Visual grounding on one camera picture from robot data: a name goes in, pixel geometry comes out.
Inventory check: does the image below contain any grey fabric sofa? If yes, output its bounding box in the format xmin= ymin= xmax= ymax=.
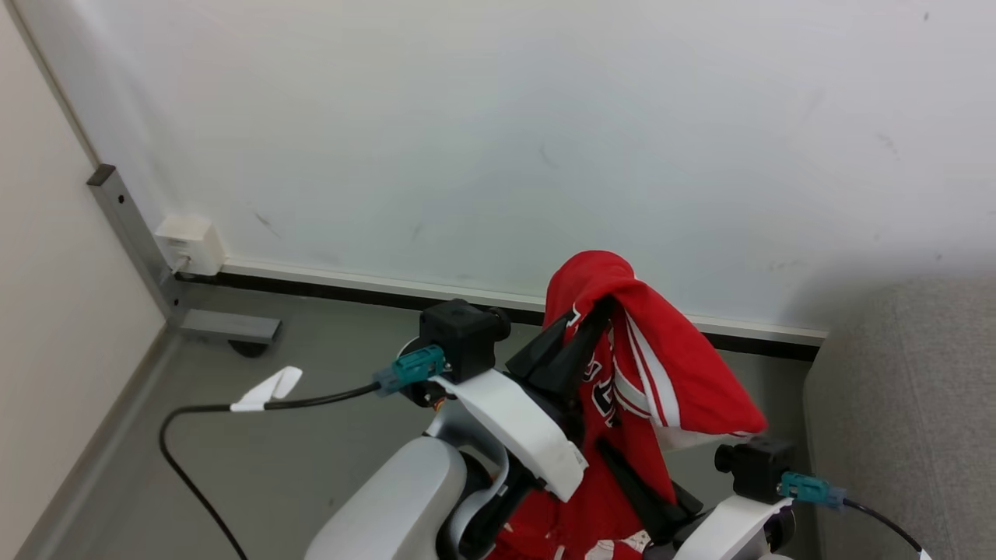
xmin=801 ymin=272 xmax=996 ymax=560

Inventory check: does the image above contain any white wall outlet box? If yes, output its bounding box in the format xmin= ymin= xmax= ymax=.
xmin=153 ymin=214 xmax=227 ymax=278

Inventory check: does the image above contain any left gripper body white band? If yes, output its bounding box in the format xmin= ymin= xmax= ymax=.
xmin=434 ymin=369 xmax=589 ymax=503

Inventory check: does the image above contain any right teal cable connector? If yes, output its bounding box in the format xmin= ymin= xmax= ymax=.
xmin=778 ymin=471 xmax=848 ymax=511

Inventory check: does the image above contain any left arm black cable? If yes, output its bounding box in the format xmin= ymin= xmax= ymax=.
xmin=159 ymin=381 xmax=384 ymax=560

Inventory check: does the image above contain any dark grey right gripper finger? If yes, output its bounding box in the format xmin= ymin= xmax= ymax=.
xmin=594 ymin=439 xmax=703 ymax=543

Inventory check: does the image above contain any grey metal frame post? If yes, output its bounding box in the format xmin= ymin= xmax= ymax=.
xmin=86 ymin=163 xmax=282 ymax=347

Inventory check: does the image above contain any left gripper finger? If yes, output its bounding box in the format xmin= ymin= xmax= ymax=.
xmin=537 ymin=296 xmax=617 ymax=410
xmin=507 ymin=314 xmax=577 ymax=383

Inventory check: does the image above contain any red basketball jersey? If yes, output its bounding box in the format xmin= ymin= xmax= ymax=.
xmin=486 ymin=250 xmax=769 ymax=560

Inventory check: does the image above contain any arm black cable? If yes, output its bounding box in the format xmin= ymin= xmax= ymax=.
xmin=159 ymin=381 xmax=384 ymax=560
xmin=843 ymin=498 xmax=927 ymax=557

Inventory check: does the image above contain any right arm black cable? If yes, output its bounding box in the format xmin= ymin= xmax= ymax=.
xmin=843 ymin=498 xmax=927 ymax=557

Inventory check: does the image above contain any white and black baseboard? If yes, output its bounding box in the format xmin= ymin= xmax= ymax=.
xmin=175 ymin=259 xmax=828 ymax=363

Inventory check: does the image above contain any left teal cable connector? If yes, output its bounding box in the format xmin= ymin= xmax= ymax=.
xmin=373 ymin=345 xmax=449 ymax=398

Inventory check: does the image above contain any teal cable connector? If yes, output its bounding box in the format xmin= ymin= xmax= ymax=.
xmin=373 ymin=345 xmax=449 ymax=398
xmin=778 ymin=471 xmax=848 ymax=511

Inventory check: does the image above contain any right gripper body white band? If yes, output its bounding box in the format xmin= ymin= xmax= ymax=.
xmin=671 ymin=495 xmax=796 ymax=560

